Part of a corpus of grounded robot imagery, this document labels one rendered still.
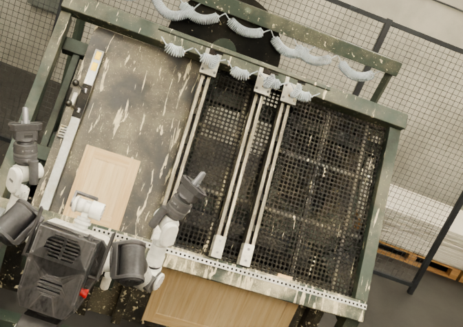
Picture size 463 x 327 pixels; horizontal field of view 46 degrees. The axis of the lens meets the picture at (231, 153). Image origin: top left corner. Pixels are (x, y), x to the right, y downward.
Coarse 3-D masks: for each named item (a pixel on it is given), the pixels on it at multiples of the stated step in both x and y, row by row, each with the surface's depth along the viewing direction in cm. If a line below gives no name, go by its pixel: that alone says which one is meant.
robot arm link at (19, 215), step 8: (16, 208) 196; (24, 208) 196; (8, 216) 194; (16, 216) 194; (24, 216) 196; (32, 216) 198; (0, 224) 192; (8, 224) 192; (16, 224) 194; (24, 224) 196; (8, 232) 192; (16, 232) 194
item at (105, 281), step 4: (24, 256) 291; (24, 260) 292; (24, 264) 293; (104, 272) 290; (108, 272) 288; (100, 276) 298; (104, 276) 291; (108, 276) 289; (100, 280) 299; (104, 280) 293; (108, 280) 293; (112, 280) 300; (96, 284) 300; (100, 284) 300; (104, 284) 293; (108, 284) 294; (112, 284) 301; (104, 288) 294; (108, 288) 302
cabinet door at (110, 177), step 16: (96, 160) 304; (112, 160) 306; (128, 160) 308; (80, 176) 300; (96, 176) 302; (112, 176) 304; (128, 176) 306; (96, 192) 301; (112, 192) 303; (128, 192) 305; (112, 208) 301; (112, 224) 299
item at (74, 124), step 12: (96, 60) 312; (96, 72) 310; (84, 108) 306; (72, 120) 302; (72, 132) 301; (60, 156) 297; (60, 168) 296; (48, 180) 294; (48, 192) 292; (48, 204) 291
